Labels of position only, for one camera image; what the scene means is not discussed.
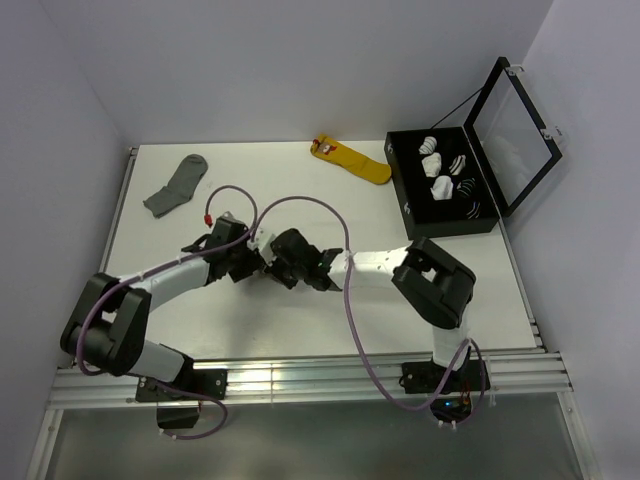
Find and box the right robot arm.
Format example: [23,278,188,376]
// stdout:
[249,228,476,390]

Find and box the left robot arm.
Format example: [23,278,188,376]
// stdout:
[60,216,256,399]

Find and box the grey sock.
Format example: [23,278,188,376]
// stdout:
[143,154,208,219]

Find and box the yellow sock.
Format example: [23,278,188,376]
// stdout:
[310,134,392,185]

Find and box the black display box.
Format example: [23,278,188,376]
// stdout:
[385,127,498,240]

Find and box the white rolled sock front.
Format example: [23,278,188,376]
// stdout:
[430,176,453,201]

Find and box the white striped rolled sock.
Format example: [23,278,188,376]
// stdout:
[418,136,437,156]

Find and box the dark striped rolled sock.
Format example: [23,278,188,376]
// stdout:
[466,200,482,219]

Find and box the black white rolled sock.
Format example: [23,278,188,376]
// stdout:
[449,155,466,176]

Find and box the black striped rolled sock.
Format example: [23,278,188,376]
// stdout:
[456,178,476,199]

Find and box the glass box lid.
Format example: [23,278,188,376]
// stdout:
[463,57,562,217]

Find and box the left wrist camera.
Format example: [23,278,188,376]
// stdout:
[204,211,235,228]

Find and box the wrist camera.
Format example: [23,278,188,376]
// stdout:
[204,211,235,228]
[247,227,276,265]

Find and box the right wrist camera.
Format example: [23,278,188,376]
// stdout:
[247,227,276,265]

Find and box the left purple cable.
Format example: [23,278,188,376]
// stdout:
[74,184,261,441]

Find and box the purple cable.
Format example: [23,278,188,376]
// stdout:
[74,184,261,441]
[249,194,489,426]

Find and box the aluminium frame rail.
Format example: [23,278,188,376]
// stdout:
[46,351,573,410]

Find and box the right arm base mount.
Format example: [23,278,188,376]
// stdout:
[398,360,491,395]

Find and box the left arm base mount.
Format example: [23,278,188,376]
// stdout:
[134,369,228,439]

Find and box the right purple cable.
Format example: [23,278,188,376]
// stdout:
[249,194,489,426]

